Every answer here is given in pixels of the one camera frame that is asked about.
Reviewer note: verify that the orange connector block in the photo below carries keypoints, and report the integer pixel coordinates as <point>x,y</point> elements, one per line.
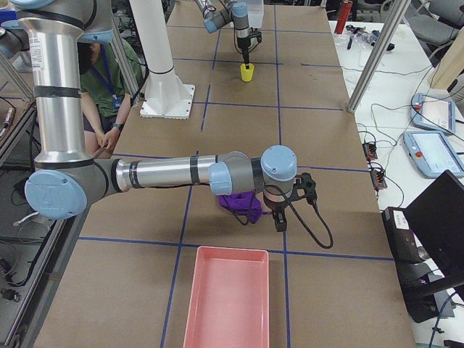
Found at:
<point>369,149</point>
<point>378,179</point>

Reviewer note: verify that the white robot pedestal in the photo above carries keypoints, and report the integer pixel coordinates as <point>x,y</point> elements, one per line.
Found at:
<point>165,95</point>

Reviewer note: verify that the teach pendant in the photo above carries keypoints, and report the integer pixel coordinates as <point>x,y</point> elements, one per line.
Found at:
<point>433,113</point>
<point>432,153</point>

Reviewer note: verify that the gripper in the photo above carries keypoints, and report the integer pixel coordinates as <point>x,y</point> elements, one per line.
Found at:
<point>276,209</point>
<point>243,40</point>

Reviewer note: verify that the red cylinder bottle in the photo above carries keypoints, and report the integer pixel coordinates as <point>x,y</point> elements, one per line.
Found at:
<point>344,13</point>

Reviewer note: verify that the pink plastic tray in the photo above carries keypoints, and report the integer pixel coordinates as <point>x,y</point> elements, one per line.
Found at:
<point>229,304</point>

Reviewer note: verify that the near teach pendant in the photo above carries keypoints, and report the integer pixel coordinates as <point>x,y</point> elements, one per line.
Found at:
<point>432,153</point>

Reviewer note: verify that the monitor stand base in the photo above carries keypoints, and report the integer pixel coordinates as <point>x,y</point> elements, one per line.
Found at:
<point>425,293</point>

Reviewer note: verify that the purple microfiber cloth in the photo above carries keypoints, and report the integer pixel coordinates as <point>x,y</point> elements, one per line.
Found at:
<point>245,207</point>

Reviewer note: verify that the seated person in green shirt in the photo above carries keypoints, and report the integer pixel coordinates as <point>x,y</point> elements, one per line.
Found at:
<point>105,98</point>

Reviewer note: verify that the near orange connector block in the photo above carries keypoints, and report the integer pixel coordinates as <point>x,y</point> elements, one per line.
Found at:
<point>378,179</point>

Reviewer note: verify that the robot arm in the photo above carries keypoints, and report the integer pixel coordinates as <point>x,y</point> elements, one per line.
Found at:
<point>246,20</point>
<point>68,179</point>

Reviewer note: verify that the far teach pendant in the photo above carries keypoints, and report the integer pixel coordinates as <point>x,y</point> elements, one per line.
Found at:
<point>433,113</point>

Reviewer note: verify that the black box device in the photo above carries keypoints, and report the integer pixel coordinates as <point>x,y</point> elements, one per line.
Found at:
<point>400,237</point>

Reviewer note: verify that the far orange connector block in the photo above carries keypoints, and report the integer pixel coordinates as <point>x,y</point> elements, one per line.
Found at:
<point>369,149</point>

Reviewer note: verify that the yellow paper cup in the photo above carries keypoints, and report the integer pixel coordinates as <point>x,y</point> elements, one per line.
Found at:
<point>247,72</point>

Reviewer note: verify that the aluminium frame post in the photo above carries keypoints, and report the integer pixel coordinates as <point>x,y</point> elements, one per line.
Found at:
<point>388,30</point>

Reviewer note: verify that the black monitor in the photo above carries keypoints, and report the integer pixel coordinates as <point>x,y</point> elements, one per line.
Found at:
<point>436,217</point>

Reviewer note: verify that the clear plastic bin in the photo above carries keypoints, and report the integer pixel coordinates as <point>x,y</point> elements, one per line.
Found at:
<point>255,13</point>

